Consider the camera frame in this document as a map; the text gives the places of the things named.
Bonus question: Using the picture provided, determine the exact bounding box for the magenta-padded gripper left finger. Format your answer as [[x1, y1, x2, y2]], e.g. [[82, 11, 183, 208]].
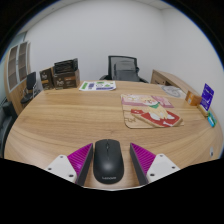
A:
[[43, 143, 94, 186]]

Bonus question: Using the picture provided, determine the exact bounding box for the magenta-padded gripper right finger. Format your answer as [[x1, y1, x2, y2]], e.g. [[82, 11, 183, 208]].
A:
[[129, 142, 181, 185]]

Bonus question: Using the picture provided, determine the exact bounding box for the black computer mouse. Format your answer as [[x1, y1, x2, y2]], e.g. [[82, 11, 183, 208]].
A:
[[92, 138, 125, 185]]

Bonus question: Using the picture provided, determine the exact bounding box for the cartoon print mouse pad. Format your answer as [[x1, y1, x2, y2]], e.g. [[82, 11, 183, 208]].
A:
[[120, 93, 185, 130]]

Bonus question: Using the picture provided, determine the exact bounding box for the blue small packet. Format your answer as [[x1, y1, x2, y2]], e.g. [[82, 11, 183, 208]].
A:
[[207, 115, 216, 129]]

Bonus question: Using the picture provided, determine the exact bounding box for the black armchair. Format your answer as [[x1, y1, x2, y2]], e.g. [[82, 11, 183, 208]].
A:
[[0, 99, 18, 158]]

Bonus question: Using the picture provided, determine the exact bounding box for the small yellow box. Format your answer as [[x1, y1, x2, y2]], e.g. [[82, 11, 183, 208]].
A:
[[197, 104, 210, 118]]

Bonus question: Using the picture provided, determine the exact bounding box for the green small packet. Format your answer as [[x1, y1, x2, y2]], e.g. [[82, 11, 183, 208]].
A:
[[209, 111, 219, 126]]

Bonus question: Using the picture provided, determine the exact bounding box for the orange box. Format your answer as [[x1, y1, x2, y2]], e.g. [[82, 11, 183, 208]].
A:
[[184, 90, 203, 107]]

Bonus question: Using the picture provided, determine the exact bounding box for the purple card package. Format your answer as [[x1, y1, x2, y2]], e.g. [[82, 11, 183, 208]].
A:
[[200, 83, 215, 112]]

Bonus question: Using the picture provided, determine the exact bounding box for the large brown cardboard box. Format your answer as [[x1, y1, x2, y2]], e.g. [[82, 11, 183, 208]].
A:
[[52, 69, 81, 90]]

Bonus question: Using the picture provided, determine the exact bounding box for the wooden side desk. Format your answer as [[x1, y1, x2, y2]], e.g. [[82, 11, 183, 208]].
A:
[[150, 69, 201, 98]]

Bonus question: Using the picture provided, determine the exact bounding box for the white printed paper sheet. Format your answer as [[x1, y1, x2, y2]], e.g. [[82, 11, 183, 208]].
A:
[[78, 80, 117, 92]]

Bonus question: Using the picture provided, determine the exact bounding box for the small black chair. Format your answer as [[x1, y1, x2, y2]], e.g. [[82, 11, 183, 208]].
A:
[[20, 71, 41, 104]]

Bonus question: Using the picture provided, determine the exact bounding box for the wooden shelf unit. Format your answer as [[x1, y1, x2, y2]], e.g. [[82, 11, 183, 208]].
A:
[[3, 41, 32, 106]]

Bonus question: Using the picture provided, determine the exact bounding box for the grey backpack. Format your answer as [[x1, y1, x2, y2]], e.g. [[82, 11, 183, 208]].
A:
[[113, 60, 140, 83]]

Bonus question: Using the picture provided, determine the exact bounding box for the black box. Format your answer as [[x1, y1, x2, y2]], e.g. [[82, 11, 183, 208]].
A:
[[53, 58, 79, 74]]

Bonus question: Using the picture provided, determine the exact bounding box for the black mesh office chair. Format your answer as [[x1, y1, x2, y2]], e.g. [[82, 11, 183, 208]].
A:
[[99, 55, 149, 84]]

